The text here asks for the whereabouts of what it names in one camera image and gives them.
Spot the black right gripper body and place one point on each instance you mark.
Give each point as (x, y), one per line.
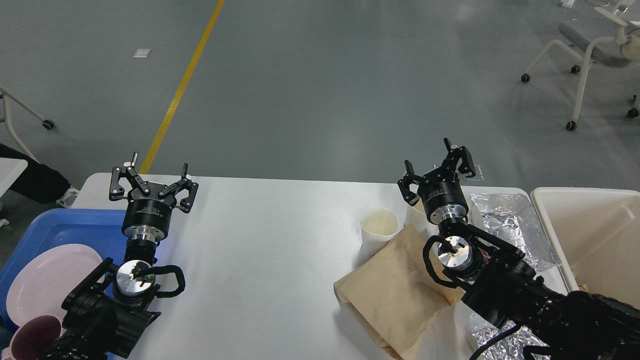
(443, 199)

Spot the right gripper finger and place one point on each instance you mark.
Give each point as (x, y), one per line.
(408, 179)
(458, 164)

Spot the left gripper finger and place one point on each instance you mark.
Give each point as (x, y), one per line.
(126, 183)
(169, 193)

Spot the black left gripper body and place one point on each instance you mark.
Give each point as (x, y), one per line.
(150, 214)

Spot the white paper cup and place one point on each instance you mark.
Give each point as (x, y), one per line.
(377, 228)
(415, 216)

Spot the brown paper bag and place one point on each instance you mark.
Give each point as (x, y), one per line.
(394, 296)

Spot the pink plate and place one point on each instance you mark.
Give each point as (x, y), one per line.
(40, 288)

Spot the pink mug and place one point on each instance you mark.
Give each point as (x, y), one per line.
(34, 338)

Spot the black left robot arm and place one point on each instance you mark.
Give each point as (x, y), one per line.
(107, 312)

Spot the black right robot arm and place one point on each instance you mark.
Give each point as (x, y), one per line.
(500, 286)

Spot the white floor socket plate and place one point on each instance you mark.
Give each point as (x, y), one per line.
(478, 175)

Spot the blue plastic tray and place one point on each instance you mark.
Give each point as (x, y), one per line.
(100, 229)

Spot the crumpled aluminium foil sheet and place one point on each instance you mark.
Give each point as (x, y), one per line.
(512, 217)

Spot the person in black trousers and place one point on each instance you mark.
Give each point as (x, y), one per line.
(39, 182)

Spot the white side table corner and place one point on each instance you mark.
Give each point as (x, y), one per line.
(10, 170)

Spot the beige plastic bin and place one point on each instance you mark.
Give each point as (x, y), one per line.
(596, 235)

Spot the aluminium foil piece lower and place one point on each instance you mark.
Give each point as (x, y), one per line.
(510, 348)

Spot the white grey office chair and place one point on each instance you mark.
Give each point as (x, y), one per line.
(609, 39)

